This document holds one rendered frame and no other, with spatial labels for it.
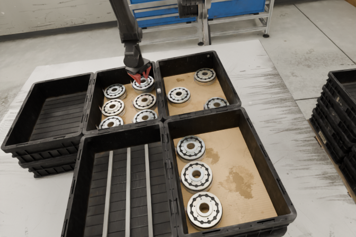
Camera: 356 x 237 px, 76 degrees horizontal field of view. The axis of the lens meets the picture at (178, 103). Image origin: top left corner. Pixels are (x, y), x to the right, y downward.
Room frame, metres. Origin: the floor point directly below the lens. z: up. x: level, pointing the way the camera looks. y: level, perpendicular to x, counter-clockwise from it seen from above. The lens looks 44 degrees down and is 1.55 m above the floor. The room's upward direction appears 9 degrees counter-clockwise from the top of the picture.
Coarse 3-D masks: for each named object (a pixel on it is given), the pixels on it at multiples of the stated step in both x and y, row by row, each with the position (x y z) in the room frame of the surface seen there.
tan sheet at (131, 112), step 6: (126, 84) 0.94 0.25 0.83; (132, 84) 0.93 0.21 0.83; (132, 90) 0.88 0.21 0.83; (126, 96) 0.85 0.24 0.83; (132, 96) 0.84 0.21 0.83; (126, 102) 0.81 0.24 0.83; (126, 108) 0.76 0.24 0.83; (132, 108) 0.76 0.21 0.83; (156, 108) 0.73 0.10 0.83; (102, 114) 0.75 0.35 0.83; (126, 114) 0.72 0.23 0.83; (132, 114) 0.72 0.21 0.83; (102, 120) 0.71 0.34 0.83; (126, 120) 0.69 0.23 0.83; (132, 120) 0.68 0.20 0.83
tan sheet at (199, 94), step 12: (192, 72) 0.95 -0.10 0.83; (168, 84) 0.89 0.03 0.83; (180, 84) 0.87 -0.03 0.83; (192, 84) 0.86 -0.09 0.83; (216, 84) 0.83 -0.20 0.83; (192, 96) 0.77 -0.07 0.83; (204, 96) 0.76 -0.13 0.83; (216, 96) 0.75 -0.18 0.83; (168, 108) 0.72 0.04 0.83; (180, 108) 0.71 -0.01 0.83; (192, 108) 0.69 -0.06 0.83
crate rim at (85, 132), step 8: (96, 72) 0.94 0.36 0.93; (88, 104) 0.72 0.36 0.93; (160, 104) 0.65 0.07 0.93; (88, 112) 0.67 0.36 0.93; (160, 112) 0.61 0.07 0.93; (88, 120) 0.63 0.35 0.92; (152, 120) 0.57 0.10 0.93; (160, 120) 0.57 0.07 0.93; (104, 128) 0.57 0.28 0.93; (112, 128) 0.56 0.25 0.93
